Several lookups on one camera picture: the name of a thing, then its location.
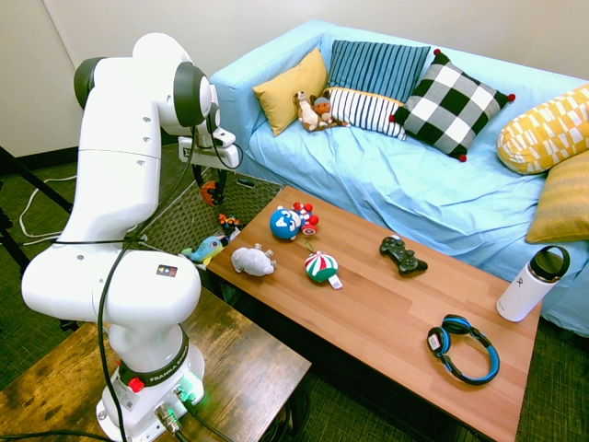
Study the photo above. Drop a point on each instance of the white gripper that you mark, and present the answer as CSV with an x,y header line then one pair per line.
x,y
211,155

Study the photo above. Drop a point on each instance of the orange black toy car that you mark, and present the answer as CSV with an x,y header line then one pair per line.
x,y
210,192

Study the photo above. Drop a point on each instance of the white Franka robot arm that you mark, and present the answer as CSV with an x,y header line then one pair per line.
x,y
115,161

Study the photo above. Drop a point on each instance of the dark woven basket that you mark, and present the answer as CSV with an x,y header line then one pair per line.
x,y
184,216

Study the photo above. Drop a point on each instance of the small orange blue toy vehicle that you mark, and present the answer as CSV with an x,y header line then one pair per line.
x,y
229,222

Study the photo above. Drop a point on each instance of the blue whale plush toy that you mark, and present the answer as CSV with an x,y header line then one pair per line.
x,y
209,246

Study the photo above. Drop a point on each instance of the Captain America plush toy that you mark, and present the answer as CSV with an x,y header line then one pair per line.
x,y
285,223

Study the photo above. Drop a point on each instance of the grey plush hippo toy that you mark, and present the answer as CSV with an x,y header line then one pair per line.
x,y
252,261

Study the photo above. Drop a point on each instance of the beige plush animal toy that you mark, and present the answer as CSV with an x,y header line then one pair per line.
x,y
307,112

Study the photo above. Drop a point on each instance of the plain yellow pillow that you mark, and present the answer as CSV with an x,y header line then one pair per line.
x,y
290,92

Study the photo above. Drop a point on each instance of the red green striped plush ornament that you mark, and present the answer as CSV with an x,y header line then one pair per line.
x,y
321,267

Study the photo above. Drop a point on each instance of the white navy striped pillow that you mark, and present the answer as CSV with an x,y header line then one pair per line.
x,y
363,110

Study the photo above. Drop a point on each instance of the dark rustic wooden stand table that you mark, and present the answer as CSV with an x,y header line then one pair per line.
x,y
248,359

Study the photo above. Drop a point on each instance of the blue striped pillow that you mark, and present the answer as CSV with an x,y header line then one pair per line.
x,y
373,69

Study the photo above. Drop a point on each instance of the light blue covered sofa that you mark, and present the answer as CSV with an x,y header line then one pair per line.
x,y
414,184

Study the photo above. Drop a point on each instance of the black game controller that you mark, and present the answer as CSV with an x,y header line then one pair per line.
x,y
402,255

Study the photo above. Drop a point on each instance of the light wooden coffee table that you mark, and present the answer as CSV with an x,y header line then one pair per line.
x,y
377,322

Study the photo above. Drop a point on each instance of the black white checkered pillow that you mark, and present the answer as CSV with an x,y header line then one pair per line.
x,y
448,108

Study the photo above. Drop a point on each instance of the blue black headphones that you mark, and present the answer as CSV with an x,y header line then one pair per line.
x,y
453,329

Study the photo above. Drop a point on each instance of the white water bottle black lid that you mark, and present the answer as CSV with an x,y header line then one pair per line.
x,y
522,287

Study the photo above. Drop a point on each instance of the yellow white patterned bolster pillow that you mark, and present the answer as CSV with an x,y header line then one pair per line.
x,y
547,133

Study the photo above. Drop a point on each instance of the mustard striped pillow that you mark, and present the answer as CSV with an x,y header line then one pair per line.
x,y
563,207

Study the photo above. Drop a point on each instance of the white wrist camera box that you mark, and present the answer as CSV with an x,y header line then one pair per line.
x,y
225,138

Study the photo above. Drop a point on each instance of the black camera tripod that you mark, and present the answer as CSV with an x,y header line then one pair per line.
x,y
27,177

